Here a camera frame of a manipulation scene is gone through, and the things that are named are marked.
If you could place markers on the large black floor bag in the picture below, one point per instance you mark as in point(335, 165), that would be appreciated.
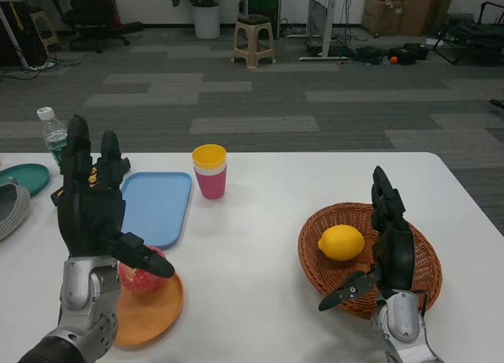
point(411, 54)

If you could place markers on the white plant pot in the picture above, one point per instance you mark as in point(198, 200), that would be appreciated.
point(206, 22)

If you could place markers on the small black floor bag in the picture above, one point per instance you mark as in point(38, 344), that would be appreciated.
point(370, 56)

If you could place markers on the black folding chair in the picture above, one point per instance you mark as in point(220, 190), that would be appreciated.
point(472, 32)

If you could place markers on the black equipment rack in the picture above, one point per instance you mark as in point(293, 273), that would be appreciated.
point(264, 4)

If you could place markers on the clear plastic water bottle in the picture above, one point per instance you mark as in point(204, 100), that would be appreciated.
point(53, 136)

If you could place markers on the white office desk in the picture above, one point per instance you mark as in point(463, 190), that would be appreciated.
point(12, 28)

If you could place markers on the yellow black remote controller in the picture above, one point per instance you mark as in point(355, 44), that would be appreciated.
point(95, 176)

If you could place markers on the black office chair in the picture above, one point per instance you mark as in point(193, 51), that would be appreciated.
point(94, 12)

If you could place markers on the beige stool with dark seat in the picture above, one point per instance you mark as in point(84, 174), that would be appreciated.
point(254, 40)

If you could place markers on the green round plate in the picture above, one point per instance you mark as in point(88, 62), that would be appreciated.
point(27, 176)

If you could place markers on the white standing desk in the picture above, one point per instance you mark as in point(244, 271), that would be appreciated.
point(326, 20)

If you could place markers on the large cardboard box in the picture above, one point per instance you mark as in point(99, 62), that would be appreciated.
point(425, 8)

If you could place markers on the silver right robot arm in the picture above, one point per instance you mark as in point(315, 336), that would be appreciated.
point(403, 319)

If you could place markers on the white plastic cup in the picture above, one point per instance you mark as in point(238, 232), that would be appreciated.
point(210, 170)

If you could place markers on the black object at floor edge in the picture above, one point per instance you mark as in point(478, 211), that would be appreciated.
point(497, 103)

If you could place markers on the yellow lemon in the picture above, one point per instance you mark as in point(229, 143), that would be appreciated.
point(340, 243)

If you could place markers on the red apple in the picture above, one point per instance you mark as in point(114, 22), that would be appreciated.
point(138, 281)

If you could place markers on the light blue rectangular tray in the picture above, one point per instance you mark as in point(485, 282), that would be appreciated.
point(157, 205)

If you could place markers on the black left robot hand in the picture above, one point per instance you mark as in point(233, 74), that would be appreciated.
point(90, 221)

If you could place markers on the orange round plate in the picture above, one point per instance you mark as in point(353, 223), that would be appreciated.
point(153, 315)

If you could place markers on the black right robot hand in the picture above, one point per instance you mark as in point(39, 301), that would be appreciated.
point(397, 256)

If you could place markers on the brown wicker basket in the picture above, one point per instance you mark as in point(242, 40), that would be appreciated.
point(427, 260)

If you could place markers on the grey woven bowl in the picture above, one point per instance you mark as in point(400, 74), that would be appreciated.
point(13, 213)

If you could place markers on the pink plastic cup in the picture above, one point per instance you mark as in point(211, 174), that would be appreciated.
point(211, 186)

